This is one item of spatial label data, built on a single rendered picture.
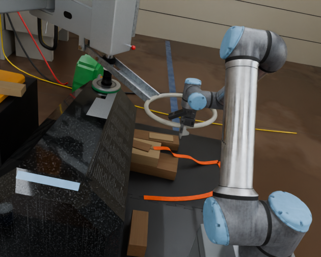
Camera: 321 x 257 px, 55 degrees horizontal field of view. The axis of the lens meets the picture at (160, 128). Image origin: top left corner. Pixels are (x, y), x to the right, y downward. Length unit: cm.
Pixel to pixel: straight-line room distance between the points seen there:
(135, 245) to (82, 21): 155
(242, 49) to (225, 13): 562
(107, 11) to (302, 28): 561
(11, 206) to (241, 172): 115
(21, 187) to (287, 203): 117
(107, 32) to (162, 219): 144
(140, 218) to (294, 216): 142
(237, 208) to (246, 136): 23
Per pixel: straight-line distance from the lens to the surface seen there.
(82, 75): 351
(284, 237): 113
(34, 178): 163
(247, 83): 108
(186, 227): 252
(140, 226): 228
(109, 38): 215
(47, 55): 484
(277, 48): 117
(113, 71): 226
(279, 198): 113
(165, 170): 279
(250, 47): 111
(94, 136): 186
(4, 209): 177
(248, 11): 682
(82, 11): 231
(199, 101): 161
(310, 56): 759
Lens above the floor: 188
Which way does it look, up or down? 32 degrees down
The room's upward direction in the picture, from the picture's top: 12 degrees clockwise
